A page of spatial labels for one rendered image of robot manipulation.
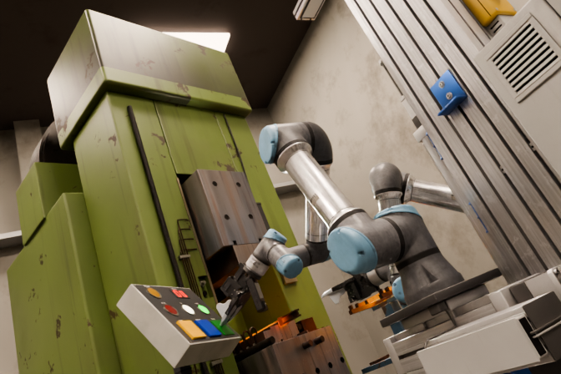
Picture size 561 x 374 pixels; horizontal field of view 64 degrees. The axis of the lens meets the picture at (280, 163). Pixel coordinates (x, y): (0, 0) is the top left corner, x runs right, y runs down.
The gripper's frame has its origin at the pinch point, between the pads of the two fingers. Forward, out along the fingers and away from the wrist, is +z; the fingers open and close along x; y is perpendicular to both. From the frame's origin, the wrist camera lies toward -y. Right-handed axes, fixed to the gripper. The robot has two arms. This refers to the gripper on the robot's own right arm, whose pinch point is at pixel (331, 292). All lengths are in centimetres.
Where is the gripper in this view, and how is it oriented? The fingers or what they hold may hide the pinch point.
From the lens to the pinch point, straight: 182.6
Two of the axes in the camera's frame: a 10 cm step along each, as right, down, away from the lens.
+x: 6.8, 0.6, 7.3
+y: 3.6, 8.3, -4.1
